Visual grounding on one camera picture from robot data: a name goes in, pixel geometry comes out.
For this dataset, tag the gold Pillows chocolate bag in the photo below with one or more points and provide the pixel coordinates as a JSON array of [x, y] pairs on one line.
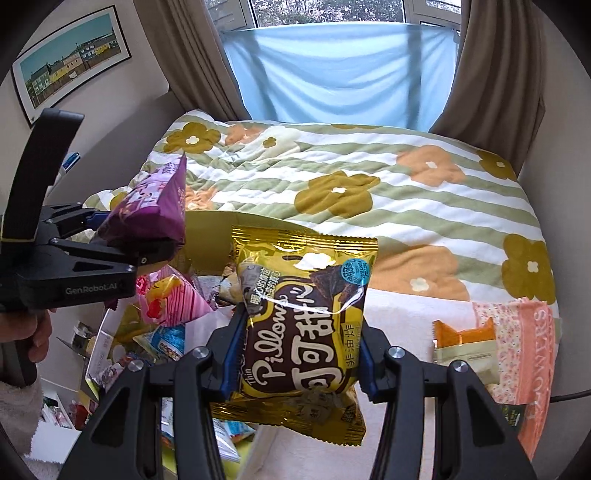
[[304, 295]]

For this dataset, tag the grey headboard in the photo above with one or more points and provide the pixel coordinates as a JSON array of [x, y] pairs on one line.
[[118, 156]]

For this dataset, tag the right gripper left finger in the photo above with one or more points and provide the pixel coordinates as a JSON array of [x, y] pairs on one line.
[[123, 438]]

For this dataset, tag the white grey snack bag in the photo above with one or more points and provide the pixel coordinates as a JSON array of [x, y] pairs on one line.
[[198, 331]]

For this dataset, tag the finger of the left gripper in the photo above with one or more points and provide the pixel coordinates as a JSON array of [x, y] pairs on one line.
[[94, 219], [147, 255]]

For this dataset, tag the blue window sheet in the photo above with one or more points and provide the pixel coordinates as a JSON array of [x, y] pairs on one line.
[[369, 73]]

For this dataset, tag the person's left hand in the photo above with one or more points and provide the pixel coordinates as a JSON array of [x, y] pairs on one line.
[[36, 327]]

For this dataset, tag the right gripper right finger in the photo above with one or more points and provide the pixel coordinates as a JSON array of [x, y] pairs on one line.
[[473, 440]]

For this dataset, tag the brown curtain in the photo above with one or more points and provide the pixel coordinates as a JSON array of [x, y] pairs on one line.
[[496, 101], [189, 52]]

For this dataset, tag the floral striped quilt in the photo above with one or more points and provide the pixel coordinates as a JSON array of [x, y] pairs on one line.
[[452, 220]]

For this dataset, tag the blue red noodle bag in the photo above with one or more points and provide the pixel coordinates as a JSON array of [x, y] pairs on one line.
[[227, 433]]

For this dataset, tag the blue white snack pack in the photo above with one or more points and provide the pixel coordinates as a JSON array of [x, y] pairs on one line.
[[163, 344]]

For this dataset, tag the colourful cartoon snack pack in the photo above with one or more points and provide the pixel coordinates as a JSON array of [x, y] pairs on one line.
[[107, 376]]

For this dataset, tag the dark green snack bar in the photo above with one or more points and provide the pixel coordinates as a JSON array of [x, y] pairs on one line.
[[515, 415]]

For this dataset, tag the brown cream snack bag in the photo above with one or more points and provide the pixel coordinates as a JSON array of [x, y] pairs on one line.
[[229, 289]]

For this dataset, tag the orange beige snack bag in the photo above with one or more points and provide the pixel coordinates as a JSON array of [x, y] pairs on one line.
[[476, 346]]

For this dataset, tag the blue object on headboard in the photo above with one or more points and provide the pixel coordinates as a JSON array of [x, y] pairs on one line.
[[70, 160]]

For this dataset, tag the right brown curtain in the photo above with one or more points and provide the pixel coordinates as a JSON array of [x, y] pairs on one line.
[[496, 101]]

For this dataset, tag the framed houses picture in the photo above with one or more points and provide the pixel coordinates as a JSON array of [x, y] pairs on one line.
[[66, 59]]

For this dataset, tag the pink striped snack bag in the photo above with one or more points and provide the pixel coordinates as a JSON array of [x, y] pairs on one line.
[[169, 300]]

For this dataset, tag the left brown curtain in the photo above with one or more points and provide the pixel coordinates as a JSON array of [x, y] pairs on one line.
[[189, 52]]

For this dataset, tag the purple snack bag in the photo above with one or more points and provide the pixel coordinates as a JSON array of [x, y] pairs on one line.
[[153, 209]]

